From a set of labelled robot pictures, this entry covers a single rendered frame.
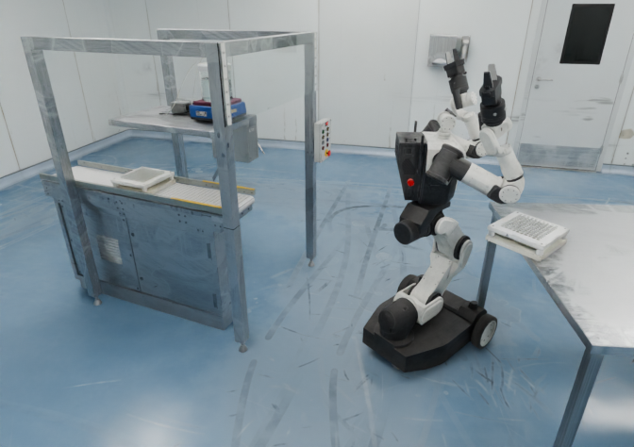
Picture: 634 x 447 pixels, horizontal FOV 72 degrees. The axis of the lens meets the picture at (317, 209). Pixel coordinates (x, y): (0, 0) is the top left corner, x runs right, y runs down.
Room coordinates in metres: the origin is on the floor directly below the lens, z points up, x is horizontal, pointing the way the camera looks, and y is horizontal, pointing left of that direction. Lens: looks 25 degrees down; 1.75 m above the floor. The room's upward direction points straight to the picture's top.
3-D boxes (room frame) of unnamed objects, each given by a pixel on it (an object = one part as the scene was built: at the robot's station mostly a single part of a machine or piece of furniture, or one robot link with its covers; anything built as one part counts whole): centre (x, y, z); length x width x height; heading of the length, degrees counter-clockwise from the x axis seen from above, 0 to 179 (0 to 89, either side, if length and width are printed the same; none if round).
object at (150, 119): (2.19, 0.67, 1.24); 0.62 x 0.38 x 0.04; 67
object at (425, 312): (1.97, -0.56, 0.28); 0.21 x 0.20 x 0.13; 131
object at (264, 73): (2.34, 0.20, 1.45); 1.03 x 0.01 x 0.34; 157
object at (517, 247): (1.69, -0.92, 0.83); 0.24 x 0.24 x 0.02; 40
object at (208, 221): (2.35, 1.01, 0.76); 1.30 x 0.29 x 0.10; 67
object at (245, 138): (2.24, 0.43, 1.13); 0.22 x 0.11 x 0.20; 67
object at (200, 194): (2.35, 1.01, 0.79); 1.35 x 0.25 x 0.05; 67
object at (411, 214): (1.92, -0.51, 0.81); 0.28 x 0.13 x 0.18; 131
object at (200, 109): (2.17, 0.48, 1.30); 0.21 x 0.20 x 0.09; 157
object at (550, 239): (1.69, -0.92, 0.88); 0.25 x 0.24 x 0.02; 130
